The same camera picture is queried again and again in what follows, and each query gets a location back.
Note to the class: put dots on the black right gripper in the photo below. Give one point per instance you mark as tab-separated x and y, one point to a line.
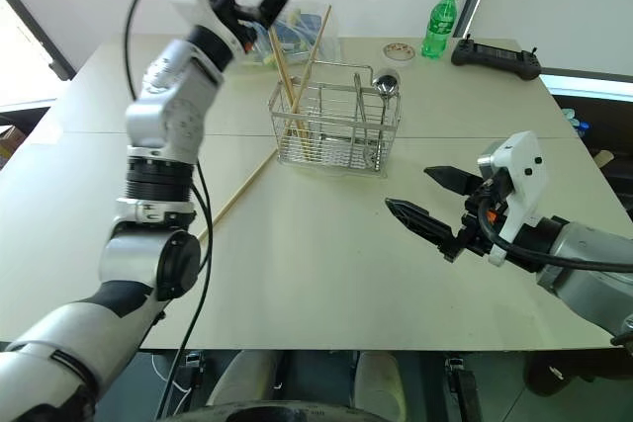
477	234

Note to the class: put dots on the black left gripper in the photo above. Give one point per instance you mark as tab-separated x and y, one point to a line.
244	14

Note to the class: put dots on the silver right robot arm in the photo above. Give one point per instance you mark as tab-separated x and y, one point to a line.
593	264

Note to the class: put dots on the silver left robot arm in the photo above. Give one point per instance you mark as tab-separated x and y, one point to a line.
163	115

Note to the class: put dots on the metal spoon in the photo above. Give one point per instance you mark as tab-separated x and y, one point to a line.
387	85

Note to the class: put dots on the clear plastic bag with items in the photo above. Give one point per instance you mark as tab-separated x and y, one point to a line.
306	26

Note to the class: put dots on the wooden chopstick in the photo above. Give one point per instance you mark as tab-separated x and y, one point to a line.
317	44
237	194
280	68
288	77

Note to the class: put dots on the black handheld controller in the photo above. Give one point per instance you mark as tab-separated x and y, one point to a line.
494	57

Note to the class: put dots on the clear bottles with blue caps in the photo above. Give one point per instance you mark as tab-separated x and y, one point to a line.
577	123

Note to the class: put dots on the green plastic soda bottle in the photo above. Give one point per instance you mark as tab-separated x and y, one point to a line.
439	26

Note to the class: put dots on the black table clamp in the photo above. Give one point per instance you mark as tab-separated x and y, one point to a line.
194	367
462	382

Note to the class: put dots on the pale rounded shape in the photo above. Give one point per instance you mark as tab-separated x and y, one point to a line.
244	377
378	382

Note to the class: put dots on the black rounded object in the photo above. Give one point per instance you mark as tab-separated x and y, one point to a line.
554	370

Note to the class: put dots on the dark rounded shape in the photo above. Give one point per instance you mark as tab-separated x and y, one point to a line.
277	412

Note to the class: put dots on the cardboard box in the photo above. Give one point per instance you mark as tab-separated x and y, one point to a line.
10	143

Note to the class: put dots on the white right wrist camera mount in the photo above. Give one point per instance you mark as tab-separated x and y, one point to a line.
524	170

